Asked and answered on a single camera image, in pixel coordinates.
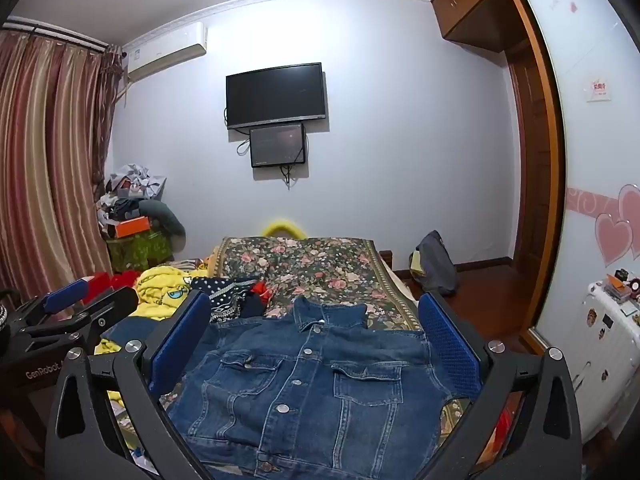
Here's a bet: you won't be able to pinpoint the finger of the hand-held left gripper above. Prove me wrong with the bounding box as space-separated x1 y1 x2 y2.
16 280 92 330
22 287 140 357

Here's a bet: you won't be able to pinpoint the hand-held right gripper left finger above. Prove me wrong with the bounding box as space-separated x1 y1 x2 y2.
45 290 221 480

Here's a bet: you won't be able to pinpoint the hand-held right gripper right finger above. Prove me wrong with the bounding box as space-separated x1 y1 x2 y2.
417 291 583 480

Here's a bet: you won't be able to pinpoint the blue denim jacket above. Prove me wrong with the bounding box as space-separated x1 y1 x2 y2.
167 295 473 478

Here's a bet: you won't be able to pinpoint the red fluffy cloth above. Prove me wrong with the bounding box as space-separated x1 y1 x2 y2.
80 270 143 307

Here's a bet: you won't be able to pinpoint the yellow cartoon blanket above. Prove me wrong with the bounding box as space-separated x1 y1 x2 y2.
95 264 207 401

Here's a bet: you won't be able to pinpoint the green patterned cloth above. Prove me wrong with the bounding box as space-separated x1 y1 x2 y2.
105 230 174 274

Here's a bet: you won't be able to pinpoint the navy patterned cloth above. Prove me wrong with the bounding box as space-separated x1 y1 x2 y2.
190 276 262 324

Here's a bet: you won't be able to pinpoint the grey bag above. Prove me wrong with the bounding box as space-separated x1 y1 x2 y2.
414 230 459 296

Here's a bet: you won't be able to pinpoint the orange box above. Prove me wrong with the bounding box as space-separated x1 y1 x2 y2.
114 215 152 239

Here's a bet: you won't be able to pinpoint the small red cloth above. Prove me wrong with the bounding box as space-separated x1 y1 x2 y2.
251 281 277 307

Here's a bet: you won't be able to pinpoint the grey green cushion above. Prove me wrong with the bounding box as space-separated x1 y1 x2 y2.
139 200 187 252

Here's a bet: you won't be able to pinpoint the pile of grey clutter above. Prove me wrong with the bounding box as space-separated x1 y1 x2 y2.
97 163 169 226

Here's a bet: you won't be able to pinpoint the striped red curtain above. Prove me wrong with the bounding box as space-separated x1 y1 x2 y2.
0 30 127 313

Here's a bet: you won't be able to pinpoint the floral bedspread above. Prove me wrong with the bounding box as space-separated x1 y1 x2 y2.
212 236 473 441

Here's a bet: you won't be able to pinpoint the white suitcase with stickers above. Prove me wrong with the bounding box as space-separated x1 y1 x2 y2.
545 280 640 441

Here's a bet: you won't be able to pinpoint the yellow round object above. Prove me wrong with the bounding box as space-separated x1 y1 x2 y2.
262 218 307 239

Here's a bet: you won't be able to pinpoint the small items on suitcase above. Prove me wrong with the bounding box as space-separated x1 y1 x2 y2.
602 267 640 307

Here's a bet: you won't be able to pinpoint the wooden door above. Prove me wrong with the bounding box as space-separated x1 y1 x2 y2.
507 40 550 267

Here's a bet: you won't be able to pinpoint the pink heart stickers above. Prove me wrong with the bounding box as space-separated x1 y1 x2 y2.
566 182 640 267

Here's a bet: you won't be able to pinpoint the frosted sliding wardrobe door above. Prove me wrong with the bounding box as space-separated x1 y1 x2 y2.
502 0 640 361

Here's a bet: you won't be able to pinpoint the white air conditioner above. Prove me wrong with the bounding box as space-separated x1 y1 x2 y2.
122 22 209 84

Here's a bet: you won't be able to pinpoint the small red white sticker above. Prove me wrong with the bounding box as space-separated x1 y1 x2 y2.
586 79 612 103

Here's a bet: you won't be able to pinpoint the wooden overhead cabinet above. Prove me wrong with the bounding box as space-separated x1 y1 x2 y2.
430 0 532 52

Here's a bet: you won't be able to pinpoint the small black wall monitor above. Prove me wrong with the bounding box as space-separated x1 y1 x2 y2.
249 123 307 169

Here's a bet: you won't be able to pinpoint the curtain rail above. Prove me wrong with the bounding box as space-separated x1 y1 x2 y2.
0 17 122 55

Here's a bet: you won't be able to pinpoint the black wall television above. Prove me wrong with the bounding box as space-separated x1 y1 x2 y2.
226 63 329 130

